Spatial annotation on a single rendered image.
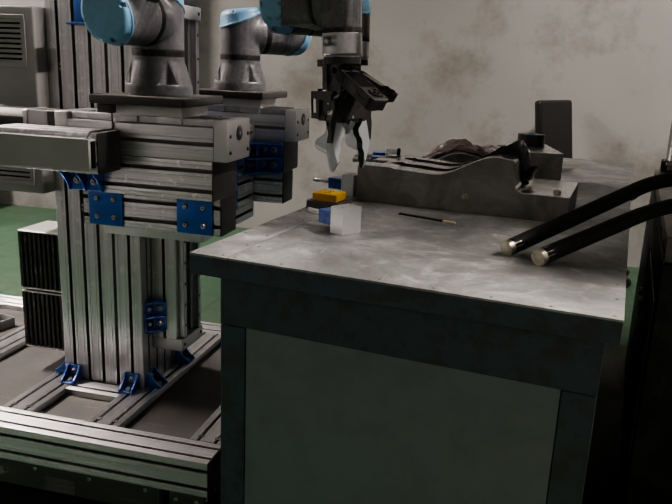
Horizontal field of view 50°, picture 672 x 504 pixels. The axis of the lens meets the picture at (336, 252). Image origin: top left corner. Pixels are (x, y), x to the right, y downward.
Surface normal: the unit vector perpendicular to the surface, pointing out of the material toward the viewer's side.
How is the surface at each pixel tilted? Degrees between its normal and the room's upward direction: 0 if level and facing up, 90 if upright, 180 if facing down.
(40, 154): 90
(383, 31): 90
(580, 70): 90
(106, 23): 97
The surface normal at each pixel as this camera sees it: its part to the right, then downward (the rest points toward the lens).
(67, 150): -0.25, 0.24
